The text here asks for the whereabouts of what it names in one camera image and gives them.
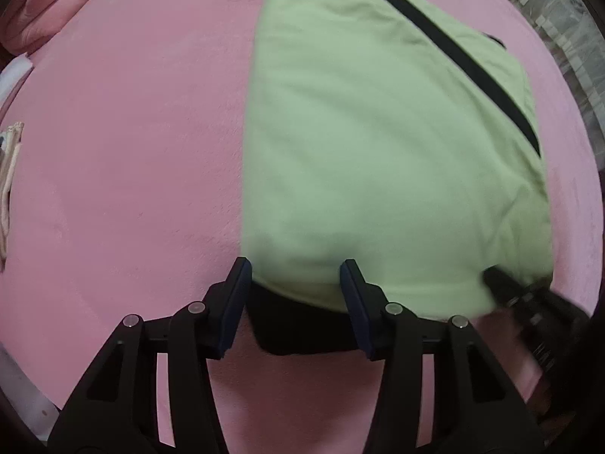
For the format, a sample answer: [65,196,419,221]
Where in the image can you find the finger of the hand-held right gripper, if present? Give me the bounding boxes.
[482,266,554,310]

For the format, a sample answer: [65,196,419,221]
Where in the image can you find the folded pink quilt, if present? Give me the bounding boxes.
[0,0,88,55]

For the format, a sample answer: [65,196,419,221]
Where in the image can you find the folded beige clothes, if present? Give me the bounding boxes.
[0,122,24,261]

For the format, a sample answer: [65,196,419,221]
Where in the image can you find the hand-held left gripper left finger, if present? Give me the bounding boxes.
[48,258,252,454]

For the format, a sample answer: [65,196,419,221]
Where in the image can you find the white polka dot cloth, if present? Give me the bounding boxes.
[0,340,64,440]

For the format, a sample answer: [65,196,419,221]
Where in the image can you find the white printed pillow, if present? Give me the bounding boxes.
[0,54,34,109]

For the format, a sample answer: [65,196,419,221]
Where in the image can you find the green and black hooded jacket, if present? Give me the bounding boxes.
[240,0,555,355]

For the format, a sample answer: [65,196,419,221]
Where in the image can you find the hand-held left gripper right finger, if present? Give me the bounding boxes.
[340,259,544,454]

